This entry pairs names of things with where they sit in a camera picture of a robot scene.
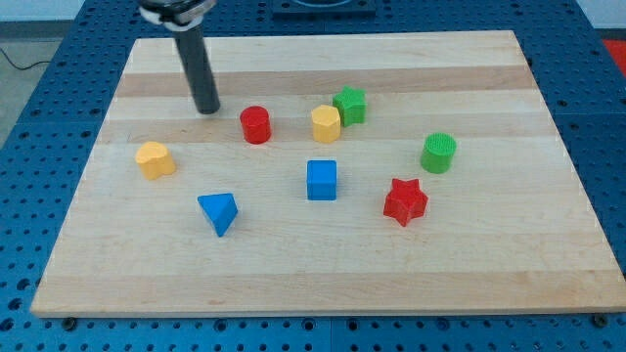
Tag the red cylinder block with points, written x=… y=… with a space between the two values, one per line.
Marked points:
x=255 y=121

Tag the yellow hexagon block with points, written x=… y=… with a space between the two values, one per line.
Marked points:
x=326 y=127

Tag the blue cube block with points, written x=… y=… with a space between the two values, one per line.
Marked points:
x=321 y=179

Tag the wooden board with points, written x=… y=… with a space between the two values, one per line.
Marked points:
x=508 y=229

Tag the green star block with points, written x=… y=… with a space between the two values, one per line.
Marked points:
x=351 y=104

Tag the red star block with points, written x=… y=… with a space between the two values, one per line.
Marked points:
x=405 y=201

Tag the blue triangle block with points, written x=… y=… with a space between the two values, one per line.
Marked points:
x=220 y=210

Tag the green cylinder block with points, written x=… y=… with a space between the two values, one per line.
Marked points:
x=438 y=153

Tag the yellow heart block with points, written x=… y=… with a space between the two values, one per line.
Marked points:
x=155 y=160

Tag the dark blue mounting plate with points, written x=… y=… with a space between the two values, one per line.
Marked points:
x=292 y=8

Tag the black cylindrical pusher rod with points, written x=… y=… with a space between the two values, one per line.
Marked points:
x=195 y=62

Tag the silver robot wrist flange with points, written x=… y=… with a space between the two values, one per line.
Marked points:
x=175 y=15

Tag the red object at edge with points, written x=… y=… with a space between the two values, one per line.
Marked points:
x=617 y=50

